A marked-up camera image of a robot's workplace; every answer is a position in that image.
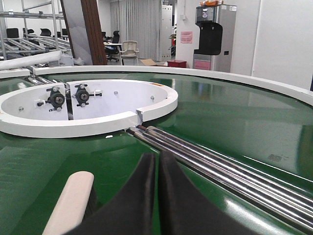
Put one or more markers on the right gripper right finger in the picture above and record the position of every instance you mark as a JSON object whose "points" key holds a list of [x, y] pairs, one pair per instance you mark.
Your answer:
{"points": [[184, 210]]}

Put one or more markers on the white central ring guard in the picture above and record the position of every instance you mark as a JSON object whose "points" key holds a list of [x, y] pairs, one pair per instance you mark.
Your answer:
{"points": [[123, 104]]}

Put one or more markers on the white outer rim left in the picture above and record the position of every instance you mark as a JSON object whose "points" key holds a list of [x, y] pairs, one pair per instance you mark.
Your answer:
{"points": [[14, 73]]}

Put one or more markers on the pink hand brush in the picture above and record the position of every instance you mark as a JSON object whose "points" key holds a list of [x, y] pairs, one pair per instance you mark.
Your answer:
{"points": [[77, 201]]}

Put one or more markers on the steel rollers strip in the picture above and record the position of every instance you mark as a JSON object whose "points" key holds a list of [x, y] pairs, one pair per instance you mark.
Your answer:
{"points": [[275, 196], [37, 80]]}

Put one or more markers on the white outer rim right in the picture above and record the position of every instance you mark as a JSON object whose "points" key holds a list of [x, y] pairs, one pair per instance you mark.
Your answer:
{"points": [[286, 89]]}

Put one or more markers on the left black bearing unit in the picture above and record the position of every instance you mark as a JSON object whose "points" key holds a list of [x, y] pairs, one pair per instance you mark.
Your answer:
{"points": [[56, 99]]}

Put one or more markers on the white rim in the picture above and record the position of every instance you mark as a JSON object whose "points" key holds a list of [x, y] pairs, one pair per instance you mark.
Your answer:
{"points": [[14, 73], [286, 89]]}

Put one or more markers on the black bearing unit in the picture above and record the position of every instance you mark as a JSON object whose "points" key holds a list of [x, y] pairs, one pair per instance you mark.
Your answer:
{"points": [[56, 99], [82, 95]]}

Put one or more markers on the cardboard box on floor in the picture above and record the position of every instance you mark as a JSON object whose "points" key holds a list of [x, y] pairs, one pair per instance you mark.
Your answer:
{"points": [[150, 62]]}

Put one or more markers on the beige office chair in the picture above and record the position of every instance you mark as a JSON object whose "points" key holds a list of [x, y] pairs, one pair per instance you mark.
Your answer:
{"points": [[130, 51]]}

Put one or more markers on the steel rollers right strip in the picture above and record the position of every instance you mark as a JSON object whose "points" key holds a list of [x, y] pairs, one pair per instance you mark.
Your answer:
{"points": [[275, 196]]}

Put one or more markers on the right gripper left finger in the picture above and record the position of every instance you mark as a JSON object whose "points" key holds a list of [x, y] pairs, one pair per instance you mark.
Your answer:
{"points": [[130, 211]]}

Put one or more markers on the silver water dispenser machine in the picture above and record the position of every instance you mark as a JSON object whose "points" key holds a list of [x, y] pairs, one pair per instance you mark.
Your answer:
{"points": [[217, 25]]}

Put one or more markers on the red box on floor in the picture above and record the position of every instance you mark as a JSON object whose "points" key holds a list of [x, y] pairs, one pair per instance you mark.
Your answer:
{"points": [[177, 63]]}

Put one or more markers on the pink wall notice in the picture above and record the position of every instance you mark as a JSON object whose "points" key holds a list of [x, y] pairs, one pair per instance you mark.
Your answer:
{"points": [[186, 37]]}

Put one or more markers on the metal roller rack shelving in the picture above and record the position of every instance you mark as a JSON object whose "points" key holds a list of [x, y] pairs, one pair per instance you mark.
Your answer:
{"points": [[29, 27]]}

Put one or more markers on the right black bearing unit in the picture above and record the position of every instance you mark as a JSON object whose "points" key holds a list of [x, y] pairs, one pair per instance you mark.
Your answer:
{"points": [[82, 95]]}

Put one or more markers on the steel rollers rear strip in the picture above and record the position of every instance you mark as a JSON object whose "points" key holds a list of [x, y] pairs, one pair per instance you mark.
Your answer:
{"points": [[37, 80]]}

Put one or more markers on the brown wooden pillar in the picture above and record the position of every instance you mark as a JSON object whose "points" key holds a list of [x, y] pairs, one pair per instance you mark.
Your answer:
{"points": [[94, 33]]}

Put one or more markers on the grey curtain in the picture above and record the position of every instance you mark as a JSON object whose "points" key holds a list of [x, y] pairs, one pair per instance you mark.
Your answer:
{"points": [[138, 20]]}

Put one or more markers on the black office chair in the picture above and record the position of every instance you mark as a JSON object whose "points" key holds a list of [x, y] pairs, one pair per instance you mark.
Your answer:
{"points": [[111, 51]]}

